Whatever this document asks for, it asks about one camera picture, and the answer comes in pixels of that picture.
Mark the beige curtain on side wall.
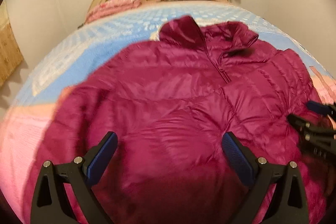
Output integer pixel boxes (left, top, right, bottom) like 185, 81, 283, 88
0, 1, 24, 86

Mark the folded pink blanket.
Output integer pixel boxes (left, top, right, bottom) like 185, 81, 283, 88
84, 0, 142, 24

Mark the magenta puffer jacket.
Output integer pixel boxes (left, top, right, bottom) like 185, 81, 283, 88
22, 16, 330, 223

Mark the pink and blue bedspread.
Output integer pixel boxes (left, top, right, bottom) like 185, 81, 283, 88
1, 1, 335, 218

